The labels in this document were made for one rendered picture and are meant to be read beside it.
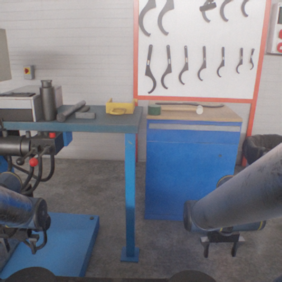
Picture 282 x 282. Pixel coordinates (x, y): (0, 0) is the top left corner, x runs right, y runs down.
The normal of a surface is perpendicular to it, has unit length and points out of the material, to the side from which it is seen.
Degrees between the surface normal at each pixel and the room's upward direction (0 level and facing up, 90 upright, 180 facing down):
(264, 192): 106
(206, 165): 90
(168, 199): 90
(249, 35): 90
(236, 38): 90
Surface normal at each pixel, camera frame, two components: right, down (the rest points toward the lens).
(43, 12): -0.06, 0.35
